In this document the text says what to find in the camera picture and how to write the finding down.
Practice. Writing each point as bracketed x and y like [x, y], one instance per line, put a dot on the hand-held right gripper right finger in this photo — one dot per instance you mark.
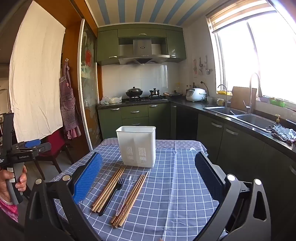
[208, 179]

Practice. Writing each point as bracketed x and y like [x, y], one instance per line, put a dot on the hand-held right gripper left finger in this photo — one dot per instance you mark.
[87, 178]

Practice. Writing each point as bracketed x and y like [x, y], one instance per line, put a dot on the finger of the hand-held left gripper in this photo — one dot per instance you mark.
[32, 143]
[42, 148]

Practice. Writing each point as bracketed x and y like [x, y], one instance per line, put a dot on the black plastic fork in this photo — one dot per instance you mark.
[120, 185]

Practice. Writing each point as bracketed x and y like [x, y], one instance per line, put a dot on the clear plastic spoon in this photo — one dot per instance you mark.
[133, 179]

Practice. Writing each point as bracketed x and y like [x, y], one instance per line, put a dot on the white plastic utensil holder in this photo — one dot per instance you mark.
[136, 146]

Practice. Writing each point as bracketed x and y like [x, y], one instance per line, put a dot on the hanging kitchen utensils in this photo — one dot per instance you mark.
[201, 66]

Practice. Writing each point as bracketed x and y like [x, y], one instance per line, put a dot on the person's left hand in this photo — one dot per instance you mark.
[22, 180]

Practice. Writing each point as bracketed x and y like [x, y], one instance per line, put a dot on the red chair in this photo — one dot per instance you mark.
[55, 143]

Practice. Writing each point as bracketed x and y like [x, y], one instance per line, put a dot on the blue checked tablecloth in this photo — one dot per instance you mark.
[166, 197]

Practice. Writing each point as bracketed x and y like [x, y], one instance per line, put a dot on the green lower cabinets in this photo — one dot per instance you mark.
[242, 150]

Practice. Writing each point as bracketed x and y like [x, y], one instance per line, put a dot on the green cabinets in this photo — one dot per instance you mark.
[107, 44]
[242, 150]

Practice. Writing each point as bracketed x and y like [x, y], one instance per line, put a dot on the purple star-patterned cloth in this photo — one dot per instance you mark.
[175, 144]

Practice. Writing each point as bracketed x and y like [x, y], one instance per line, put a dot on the checked pink apron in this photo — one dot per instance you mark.
[68, 102]

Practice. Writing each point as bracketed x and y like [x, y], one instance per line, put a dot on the white hanging sheet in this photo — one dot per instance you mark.
[37, 76]

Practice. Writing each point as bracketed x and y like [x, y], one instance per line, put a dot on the black kitchen countertop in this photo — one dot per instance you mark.
[196, 105]

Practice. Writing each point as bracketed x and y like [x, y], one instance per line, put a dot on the steel double sink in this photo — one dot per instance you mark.
[254, 120]

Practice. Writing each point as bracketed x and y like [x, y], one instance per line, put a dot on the frosted glass sliding door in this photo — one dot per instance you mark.
[89, 88]

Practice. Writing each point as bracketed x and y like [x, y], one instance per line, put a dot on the yellowish mug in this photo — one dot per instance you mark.
[220, 102]

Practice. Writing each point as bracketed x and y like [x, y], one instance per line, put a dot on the white mug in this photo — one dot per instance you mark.
[209, 99]

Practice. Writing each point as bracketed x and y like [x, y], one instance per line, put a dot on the white plastic bag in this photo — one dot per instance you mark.
[111, 100]

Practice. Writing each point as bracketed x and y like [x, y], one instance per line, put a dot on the small steel faucet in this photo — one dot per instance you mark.
[225, 99]

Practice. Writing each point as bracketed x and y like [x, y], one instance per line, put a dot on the grey dish rag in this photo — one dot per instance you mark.
[281, 134]

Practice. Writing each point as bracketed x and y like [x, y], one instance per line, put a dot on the white rice cooker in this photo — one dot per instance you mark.
[195, 94]

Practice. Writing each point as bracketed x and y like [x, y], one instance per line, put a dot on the wooden cutting board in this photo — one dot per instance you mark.
[240, 98]

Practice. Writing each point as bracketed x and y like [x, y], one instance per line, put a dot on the person's dark clothing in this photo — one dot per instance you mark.
[9, 229]

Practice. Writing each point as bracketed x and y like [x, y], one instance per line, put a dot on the yellow tray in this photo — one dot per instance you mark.
[224, 92]

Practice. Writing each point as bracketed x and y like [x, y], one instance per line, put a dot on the black frying pan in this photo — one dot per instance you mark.
[174, 93]

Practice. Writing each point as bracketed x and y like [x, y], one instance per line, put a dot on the tall steel faucet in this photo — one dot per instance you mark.
[249, 97]

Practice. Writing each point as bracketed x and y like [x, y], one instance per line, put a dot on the soap pump dispenser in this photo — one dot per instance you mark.
[277, 118]

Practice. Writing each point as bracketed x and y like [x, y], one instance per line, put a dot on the cooking oil bottle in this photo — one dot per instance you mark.
[178, 88]

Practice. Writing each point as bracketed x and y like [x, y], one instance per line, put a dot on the black wok with lid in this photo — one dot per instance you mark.
[134, 92]

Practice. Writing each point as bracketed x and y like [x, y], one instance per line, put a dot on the black gas stove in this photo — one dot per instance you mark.
[148, 99]

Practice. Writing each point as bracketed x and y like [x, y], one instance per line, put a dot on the green plastic container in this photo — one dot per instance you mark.
[277, 102]

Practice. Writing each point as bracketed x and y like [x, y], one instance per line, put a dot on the green upper cabinets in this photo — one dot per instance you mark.
[107, 44]

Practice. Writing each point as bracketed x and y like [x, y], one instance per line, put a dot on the kitchen window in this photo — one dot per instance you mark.
[266, 58]

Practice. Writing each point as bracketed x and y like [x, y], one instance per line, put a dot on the steel range hood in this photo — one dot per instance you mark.
[142, 52]

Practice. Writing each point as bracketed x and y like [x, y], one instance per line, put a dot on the striped window blind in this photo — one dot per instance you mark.
[231, 16]

